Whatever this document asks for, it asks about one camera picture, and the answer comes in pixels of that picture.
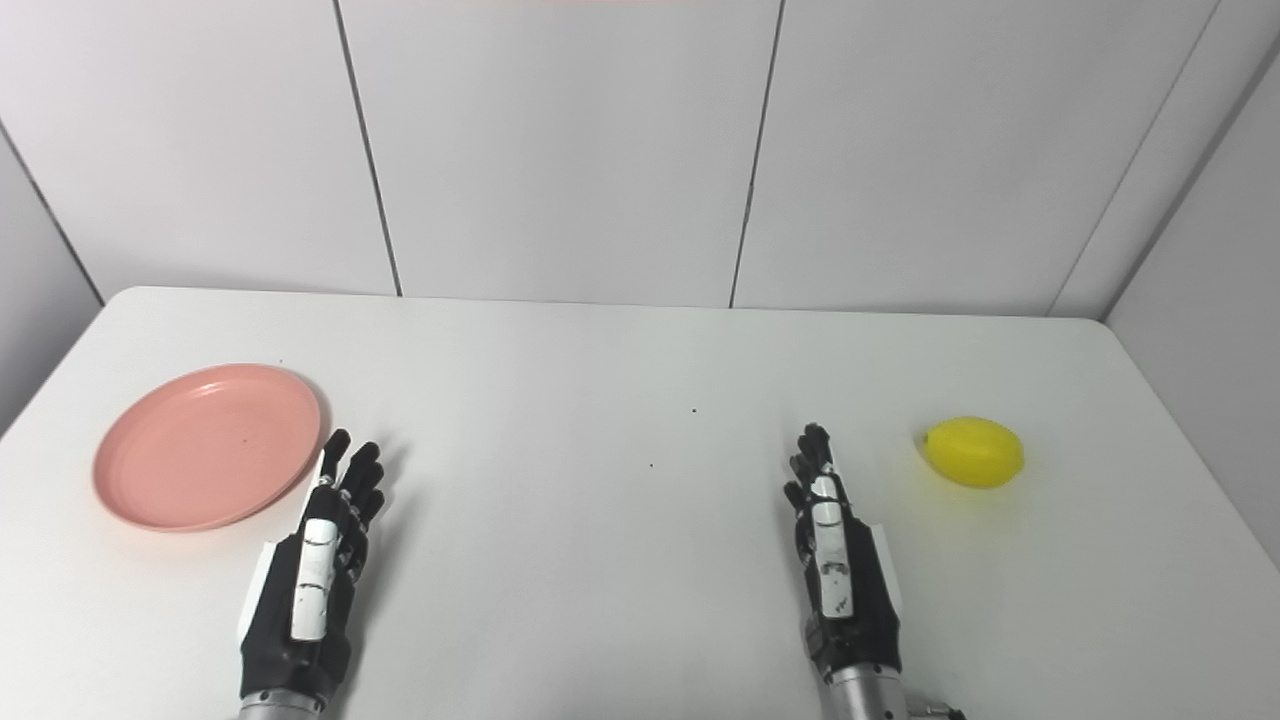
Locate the yellow lemon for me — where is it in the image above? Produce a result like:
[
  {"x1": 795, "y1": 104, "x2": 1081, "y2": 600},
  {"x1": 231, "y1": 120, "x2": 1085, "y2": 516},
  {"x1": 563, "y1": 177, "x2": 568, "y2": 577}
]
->
[{"x1": 920, "y1": 416, "x2": 1025, "y2": 490}]

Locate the pink round plate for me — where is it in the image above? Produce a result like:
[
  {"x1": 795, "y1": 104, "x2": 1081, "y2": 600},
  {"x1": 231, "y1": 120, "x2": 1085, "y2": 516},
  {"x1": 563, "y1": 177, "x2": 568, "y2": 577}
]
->
[{"x1": 92, "y1": 363, "x2": 323, "y2": 532}]

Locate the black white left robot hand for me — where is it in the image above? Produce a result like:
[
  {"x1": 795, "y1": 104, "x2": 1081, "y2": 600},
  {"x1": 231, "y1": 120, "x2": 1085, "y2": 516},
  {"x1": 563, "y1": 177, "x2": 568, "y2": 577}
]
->
[{"x1": 237, "y1": 429, "x2": 387, "y2": 701}]

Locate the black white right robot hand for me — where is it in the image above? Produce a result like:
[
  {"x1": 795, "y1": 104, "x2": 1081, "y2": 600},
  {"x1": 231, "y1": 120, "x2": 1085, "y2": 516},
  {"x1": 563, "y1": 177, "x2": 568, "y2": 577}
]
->
[{"x1": 783, "y1": 423, "x2": 904, "y2": 686}]

